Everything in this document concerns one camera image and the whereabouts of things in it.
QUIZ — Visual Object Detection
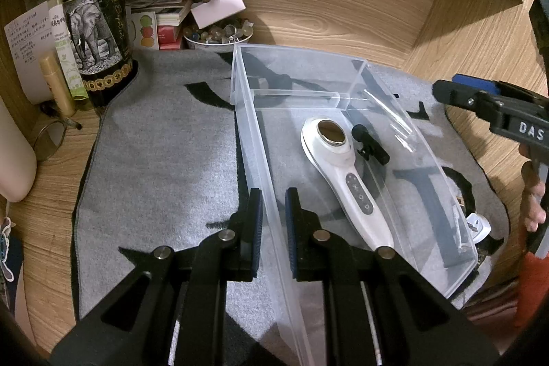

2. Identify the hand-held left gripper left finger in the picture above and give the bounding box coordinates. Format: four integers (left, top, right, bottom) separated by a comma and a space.
49, 188, 263, 366

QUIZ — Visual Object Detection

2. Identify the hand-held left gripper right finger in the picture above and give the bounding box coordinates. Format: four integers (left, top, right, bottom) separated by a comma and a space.
285, 187, 500, 366

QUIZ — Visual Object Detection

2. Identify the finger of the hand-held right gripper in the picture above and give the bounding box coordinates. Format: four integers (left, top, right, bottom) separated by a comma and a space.
454, 73, 549, 100
432, 79, 500, 111

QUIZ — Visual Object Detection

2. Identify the clear plastic storage box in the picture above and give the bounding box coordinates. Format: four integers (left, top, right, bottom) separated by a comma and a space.
230, 44, 480, 366

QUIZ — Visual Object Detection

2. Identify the white handheld massager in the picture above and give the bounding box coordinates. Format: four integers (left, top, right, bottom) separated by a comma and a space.
300, 116, 394, 252

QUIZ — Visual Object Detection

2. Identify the white power adapter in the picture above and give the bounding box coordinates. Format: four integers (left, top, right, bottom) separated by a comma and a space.
465, 212, 492, 242

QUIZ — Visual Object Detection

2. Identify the person's right hand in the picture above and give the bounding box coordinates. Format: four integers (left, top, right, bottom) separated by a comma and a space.
518, 143, 548, 234

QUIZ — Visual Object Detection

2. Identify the black clip microphone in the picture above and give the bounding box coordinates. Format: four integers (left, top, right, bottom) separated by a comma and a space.
351, 124, 390, 164

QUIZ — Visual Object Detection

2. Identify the grey mat with black pattern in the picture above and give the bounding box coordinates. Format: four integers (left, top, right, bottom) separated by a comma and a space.
71, 46, 511, 366

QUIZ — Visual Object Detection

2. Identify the white bowl of stones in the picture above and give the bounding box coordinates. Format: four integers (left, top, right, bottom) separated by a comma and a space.
184, 20, 255, 49

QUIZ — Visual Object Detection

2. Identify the red box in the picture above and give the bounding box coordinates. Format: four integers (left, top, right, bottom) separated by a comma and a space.
156, 22, 184, 50

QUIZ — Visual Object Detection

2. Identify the pale pink box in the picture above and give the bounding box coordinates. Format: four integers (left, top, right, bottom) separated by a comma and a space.
191, 0, 246, 29

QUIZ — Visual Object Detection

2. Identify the fruit print card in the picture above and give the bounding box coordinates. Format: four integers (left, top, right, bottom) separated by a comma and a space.
130, 11, 161, 48

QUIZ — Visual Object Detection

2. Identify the round metal-rimmed mirror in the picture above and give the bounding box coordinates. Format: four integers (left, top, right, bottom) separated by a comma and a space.
33, 117, 83, 162

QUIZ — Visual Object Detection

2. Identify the yellow lip balm stick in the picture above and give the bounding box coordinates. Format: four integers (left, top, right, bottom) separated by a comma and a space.
40, 53, 77, 117

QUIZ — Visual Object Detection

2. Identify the dark wine bottle elephant label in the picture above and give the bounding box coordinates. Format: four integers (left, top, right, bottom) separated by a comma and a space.
59, 0, 139, 110

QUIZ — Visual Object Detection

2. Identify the green and white tube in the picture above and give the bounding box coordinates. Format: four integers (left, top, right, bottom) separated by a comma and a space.
48, 0, 93, 101

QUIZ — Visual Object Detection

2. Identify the beige rounded object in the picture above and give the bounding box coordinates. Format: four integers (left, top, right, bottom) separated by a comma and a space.
0, 98, 38, 203

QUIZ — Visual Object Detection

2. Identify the white handwritten paper note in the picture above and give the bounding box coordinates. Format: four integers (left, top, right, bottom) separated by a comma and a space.
4, 8, 57, 105

